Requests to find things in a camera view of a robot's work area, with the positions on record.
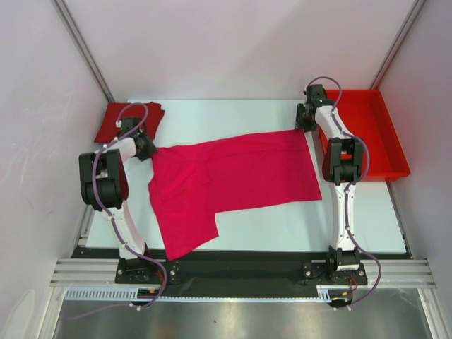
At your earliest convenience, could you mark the pink t shirt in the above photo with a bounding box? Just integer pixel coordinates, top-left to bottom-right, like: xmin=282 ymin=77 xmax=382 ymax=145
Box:
xmin=148 ymin=130 xmax=322 ymax=260

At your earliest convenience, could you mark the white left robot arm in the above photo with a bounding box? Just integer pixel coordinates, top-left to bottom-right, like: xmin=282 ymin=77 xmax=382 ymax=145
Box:
xmin=78 ymin=117 xmax=157 ymax=283

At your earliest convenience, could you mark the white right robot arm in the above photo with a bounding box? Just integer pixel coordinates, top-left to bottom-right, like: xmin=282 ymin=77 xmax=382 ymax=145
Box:
xmin=295 ymin=81 xmax=370 ymax=286

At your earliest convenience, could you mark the folded dark red shirt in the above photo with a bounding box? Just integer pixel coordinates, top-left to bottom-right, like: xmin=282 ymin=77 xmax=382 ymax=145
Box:
xmin=94 ymin=102 xmax=165 ymax=143

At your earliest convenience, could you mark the red plastic bin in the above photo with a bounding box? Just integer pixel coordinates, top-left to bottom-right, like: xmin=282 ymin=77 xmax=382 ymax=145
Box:
xmin=326 ymin=90 xmax=410 ymax=182

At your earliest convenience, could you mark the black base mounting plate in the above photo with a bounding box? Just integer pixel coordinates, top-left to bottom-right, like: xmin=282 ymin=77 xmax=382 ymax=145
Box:
xmin=70 ymin=247 xmax=410 ymax=298

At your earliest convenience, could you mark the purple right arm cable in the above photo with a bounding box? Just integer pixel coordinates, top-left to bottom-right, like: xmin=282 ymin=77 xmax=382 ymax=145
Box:
xmin=304 ymin=76 xmax=384 ymax=311

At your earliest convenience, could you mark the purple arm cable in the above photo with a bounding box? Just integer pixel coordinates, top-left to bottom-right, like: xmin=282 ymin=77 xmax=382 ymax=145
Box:
xmin=304 ymin=76 xmax=384 ymax=311
xmin=66 ymin=102 xmax=168 ymax=321

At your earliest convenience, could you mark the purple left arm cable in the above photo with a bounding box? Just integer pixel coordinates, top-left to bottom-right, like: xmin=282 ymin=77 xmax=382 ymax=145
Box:
xmin=66 ymin=102 xmax=168 ymax=321

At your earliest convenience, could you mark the right corner frame post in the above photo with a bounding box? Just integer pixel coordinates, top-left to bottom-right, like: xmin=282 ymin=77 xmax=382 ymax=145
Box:
xmin=369 ymin=0 xmax=429 ymax=90

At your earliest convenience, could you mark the corner frame post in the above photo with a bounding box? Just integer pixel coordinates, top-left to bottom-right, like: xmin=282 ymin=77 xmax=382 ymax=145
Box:
xmin=369 ymin=0 xmax=429 ymax=90
xmin=51 ymin=0 xmax=115 ymax=102

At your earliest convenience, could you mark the left corner frame post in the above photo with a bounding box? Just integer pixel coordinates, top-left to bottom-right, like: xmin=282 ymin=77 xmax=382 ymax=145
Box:
xmin=51 ymin=0 xmax=115 ymax=102

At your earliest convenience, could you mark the grey slotted cable duct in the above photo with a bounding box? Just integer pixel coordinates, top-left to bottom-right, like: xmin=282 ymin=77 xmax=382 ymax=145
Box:
xmin=65 ymin=286 xmax=167 ymax=302

